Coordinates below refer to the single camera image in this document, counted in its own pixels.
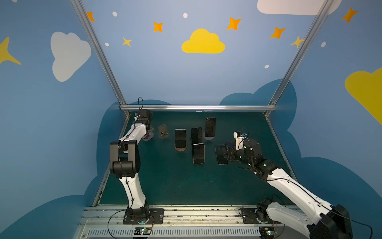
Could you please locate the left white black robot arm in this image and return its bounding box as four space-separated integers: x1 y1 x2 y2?
109 109 152 225

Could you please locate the back aluminium frame bar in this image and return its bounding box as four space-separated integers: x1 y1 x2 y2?
120 105 276 111

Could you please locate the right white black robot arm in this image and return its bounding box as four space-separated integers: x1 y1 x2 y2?
222 137 353 239

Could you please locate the left aluminium frame post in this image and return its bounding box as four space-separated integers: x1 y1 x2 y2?
70 0 126 106

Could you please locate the right aluminium frame post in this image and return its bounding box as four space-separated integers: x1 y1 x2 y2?
264 0 335 118

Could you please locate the black phone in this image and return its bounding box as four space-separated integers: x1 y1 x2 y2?
215 145 228 165
225 142 239 161
175 129 187 149
205 117 216 137
191 127 203 145

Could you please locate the left controller board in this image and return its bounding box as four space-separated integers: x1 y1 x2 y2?
133 228 152 236

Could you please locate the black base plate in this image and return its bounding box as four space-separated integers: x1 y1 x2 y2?
239 208 270 224
122 208 164 226

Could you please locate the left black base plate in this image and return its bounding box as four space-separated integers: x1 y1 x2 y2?
122 208 164 226

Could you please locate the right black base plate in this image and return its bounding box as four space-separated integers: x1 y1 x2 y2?
239 208 270 224

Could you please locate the grey phone stand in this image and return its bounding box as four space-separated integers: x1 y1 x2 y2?
142 128 154 141
203 132 214 140
158 124 169 139

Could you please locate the white-edged phone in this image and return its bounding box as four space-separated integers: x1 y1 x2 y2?
193 143 205 165

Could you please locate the brown round phone stand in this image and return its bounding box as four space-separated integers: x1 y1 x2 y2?
174 145 188 152

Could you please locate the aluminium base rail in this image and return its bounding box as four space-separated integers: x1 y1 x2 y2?
73 205 332 239

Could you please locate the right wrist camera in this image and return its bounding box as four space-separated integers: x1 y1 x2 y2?
233 131 247 150

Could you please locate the aluminium frame post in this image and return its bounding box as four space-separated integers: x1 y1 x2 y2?
264 0 335 118
70 0 126 106

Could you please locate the right controller board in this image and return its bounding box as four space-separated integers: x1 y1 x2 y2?
259 227 276 239

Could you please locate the controller board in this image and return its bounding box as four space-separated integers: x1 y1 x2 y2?
133 228 152 236
259 227 276 239

